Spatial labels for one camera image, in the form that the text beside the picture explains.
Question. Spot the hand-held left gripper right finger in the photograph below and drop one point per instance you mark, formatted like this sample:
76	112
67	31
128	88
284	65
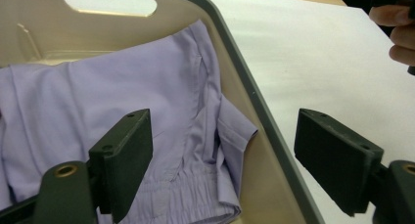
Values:
339	158

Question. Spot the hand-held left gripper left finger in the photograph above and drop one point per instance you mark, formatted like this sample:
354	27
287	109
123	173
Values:
125	158

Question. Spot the purple shorts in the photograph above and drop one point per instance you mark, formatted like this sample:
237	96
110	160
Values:
98	87

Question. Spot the beige basket with grey rim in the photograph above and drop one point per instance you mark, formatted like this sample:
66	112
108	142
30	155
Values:
98	31

